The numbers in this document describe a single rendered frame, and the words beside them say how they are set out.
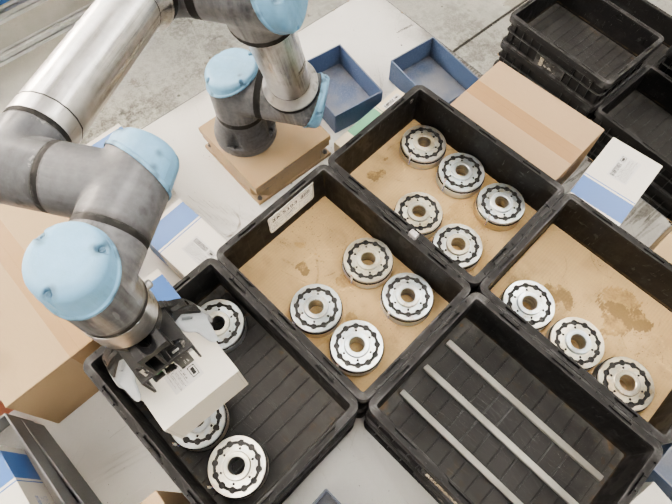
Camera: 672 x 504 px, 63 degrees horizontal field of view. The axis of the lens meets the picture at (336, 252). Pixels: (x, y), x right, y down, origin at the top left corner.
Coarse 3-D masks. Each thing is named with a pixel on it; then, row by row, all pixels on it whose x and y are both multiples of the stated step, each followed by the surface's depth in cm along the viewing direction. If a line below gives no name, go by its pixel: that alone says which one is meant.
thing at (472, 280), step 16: (432, 96) 120; (384, 112) 118; (368, 128) 116; (480, 128) 116; (352, 144) 114; (496, 144) 114; (352, 176) 111; (544, 176) 111; (368, 192) 109; (560, 192) 109; (384, 208) 108; (544, 208) 109; (400, 224) 106; (528, 224) 106; (512, 240) 105; (448, 256) 103; (496, 256) 103; (464, 272) 102; (480, 272) 102
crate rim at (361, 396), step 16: (336, 176) 111; (288, 192) 109; (352, 192) 109; (272, 208) 108; (368, 208) 108; (256, 224) 106; (240, 240) 105; (416, 240) 105; (224, 256) 103; (432, 256) 103; (240, 272) 102; (448, 272) 102; (256, 288) 101; (464, 288) 101; (272, 304) 99; (448, 304) 99; (288, 320) 98; (304, 336) 97; (320, 352) 95; (336, 368) 94; (352, 384) 93; (368, 400) 93
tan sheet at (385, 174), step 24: (384, 144) 127; (360, 168) 124; (384, 168) 124; (408, 168) 124; (432, 168) 124; (384, 192) 121; (408, 192) 121; (432, 192) 121; (456, 216) 118; (528, 216) 118; (504, 240) 116; (480, 264) 114
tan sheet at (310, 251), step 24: (312, 216) 118; (336, 216) 118; (288, 240) 116; (312, 240) 116; (336, 240) 116; (264, 264) 114; (288, 264) 114; (312, 264) 114; (336, 264) 114; (264, 288) 111; (288, 288) 111; (336, 288) 111; (360, 288) 111; (288, 312) 109; (312, 312) 109; (360, 312) 109; (432, 312) 109; (384, 336) 107; (408, 336) 107; (384, 360) 105; (360, 384) 103
